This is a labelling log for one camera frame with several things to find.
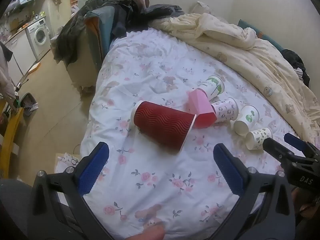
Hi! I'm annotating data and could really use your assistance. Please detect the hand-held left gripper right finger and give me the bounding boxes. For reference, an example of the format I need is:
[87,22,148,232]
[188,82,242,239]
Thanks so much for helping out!
[213,143,297,240]

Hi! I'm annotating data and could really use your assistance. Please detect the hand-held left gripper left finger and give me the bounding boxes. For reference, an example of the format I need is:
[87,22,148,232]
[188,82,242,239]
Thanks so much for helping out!
[27,142,116,240]

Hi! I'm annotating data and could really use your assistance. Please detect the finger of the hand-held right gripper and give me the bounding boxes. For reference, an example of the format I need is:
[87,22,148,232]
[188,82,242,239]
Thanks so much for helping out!
[284,133,320,158]
[262,137,296,166]

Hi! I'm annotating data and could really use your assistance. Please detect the red ripple paper cup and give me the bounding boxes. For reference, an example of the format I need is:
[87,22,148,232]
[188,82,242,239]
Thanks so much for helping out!
[131,100,197,152]

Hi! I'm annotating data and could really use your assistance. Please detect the small white printed cup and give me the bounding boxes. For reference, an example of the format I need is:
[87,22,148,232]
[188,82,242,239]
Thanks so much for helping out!
[245,127,273,150]

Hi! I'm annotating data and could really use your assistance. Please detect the white cup with green logo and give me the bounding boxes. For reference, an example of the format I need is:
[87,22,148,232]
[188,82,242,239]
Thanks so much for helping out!
[233,105,260,136]

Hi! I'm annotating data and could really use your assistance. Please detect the white cup with panda print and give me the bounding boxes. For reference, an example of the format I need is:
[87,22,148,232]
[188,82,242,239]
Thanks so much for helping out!
[211,97,240,123]

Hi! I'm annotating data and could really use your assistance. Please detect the pink faceted cup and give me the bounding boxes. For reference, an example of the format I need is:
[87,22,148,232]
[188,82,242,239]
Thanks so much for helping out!
[187,89,217,129]

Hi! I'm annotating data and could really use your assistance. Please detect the white cup with green print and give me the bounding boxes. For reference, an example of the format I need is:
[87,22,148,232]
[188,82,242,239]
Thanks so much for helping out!
[197,75,225,101]

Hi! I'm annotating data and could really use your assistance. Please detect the person's left hand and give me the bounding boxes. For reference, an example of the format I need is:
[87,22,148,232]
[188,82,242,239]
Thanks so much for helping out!
[126,224,166,240]

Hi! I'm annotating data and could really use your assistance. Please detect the white printed paper bag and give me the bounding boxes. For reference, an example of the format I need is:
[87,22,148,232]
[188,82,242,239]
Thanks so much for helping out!
[54,151,83,173]

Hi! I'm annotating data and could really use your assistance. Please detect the black garment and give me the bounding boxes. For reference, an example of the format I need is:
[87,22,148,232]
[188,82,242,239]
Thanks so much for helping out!
[281,49,311,88]

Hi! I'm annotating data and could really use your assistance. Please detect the yellow stool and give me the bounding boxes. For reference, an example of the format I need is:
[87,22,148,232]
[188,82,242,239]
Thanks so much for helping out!
[0,100,25,178]

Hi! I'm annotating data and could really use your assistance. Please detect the grey trash bin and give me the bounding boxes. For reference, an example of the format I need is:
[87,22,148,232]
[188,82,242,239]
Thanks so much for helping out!
[18,92,39,117]

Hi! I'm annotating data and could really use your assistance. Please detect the white armchair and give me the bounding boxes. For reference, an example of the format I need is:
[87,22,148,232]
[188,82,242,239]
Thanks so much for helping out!
[65,44,97,92]

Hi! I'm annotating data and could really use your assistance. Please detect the cream printed quilt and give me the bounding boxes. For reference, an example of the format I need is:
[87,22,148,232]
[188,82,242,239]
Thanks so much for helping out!
[149,12,320,142]

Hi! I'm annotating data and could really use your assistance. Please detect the teal pillow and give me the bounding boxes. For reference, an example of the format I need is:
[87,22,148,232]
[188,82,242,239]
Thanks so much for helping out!
[237,19,283,51]

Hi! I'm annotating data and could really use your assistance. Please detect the floral bed sheet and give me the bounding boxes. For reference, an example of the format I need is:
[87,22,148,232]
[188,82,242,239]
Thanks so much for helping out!
[79,27,320,236]

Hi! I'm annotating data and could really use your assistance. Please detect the white kitchen cabinet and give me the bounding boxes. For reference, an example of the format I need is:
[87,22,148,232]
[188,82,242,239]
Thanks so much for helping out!
[4,31,38,81]

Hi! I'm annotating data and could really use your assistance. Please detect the teal orange cushion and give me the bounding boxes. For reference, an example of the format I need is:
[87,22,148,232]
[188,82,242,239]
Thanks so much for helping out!
[83,5,116,68]

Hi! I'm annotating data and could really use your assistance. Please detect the white washing machine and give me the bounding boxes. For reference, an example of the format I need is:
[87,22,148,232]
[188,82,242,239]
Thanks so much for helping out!
[26,18,52,58]

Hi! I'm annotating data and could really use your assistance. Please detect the white pillow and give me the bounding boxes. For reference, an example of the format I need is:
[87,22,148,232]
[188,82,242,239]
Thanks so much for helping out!
[192,1,213,16]

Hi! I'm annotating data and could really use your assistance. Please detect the pile of dark clothes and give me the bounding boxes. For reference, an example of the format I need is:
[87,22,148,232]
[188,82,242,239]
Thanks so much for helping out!
[53,0,151,65]

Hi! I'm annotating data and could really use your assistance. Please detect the dark grey garment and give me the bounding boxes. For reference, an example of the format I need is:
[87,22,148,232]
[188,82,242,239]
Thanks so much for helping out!
[144,4,185,21]

